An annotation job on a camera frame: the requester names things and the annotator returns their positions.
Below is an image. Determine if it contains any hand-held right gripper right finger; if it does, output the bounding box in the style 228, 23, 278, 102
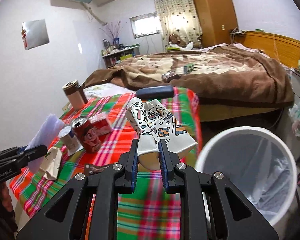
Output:
158, 139, 278, 240

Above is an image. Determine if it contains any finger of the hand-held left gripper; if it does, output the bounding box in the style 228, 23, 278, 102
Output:
17, 144, 48, 167

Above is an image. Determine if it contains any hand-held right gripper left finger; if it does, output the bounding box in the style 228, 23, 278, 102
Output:
16, 139, 140, 240

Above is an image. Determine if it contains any white blue milk carton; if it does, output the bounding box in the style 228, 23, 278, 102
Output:
58, 126, 83, 156

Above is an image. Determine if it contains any printed crushed paper cup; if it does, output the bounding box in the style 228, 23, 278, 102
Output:
125, 97, 198, 170

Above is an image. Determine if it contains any white plastic trash bin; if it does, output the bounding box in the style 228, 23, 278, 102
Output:
194, 127, 298, 227

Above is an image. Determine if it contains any crumpled paper bag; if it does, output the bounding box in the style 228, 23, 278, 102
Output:
39, 146, 63, 180

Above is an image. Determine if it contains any brown snack wrapper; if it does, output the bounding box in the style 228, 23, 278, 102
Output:
85, 164, 108, 175

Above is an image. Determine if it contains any plaid table cloth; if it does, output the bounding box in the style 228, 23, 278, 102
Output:
9, 86, 203, 240

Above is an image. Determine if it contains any red drink can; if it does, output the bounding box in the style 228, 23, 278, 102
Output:
70, 117, 100, 153

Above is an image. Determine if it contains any beige brown lidded mug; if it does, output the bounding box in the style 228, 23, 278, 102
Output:
62, 79, 88, 111

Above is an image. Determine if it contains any dark blue glasses case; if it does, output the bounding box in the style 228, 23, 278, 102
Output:
136, 85, 174, 100

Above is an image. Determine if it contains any white patterned bedsheet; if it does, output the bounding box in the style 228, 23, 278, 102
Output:
84, 84, 130, 99

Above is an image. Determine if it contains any shiny crumpled wrapper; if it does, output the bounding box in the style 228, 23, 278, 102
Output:
162, 71, 182, 82

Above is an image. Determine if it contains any clear plastic bin liner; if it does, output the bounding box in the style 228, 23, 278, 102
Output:
210, 132, 294, 213

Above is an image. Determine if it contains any cluttered desk shelf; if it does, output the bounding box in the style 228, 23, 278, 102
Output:
102, 45, 140, 68

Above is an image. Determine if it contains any bed with brown blanket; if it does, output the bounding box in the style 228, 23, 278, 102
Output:
82, 44, 294, 110

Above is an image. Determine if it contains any brown teddy bear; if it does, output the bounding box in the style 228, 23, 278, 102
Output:
168, 33, 188, 48

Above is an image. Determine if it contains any vase of dried branches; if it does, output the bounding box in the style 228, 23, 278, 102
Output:
100, 21, 125, 45

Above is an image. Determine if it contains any window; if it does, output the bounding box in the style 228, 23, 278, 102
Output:
129, 12, 162, 39

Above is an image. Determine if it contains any air conditioner pipe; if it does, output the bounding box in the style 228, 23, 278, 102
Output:
84, 2, 108, 27

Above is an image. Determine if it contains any patterned curtain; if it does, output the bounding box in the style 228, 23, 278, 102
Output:
152, 0, 203, 52

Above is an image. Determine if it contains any wooden bed headboard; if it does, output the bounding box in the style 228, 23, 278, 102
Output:
230, 30, 300, 68

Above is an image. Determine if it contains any wooden wardrobe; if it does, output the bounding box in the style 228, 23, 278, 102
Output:
189, 0, 238, 48

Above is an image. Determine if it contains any shiny square wall poster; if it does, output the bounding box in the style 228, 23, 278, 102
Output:
21, 19, 50, 51

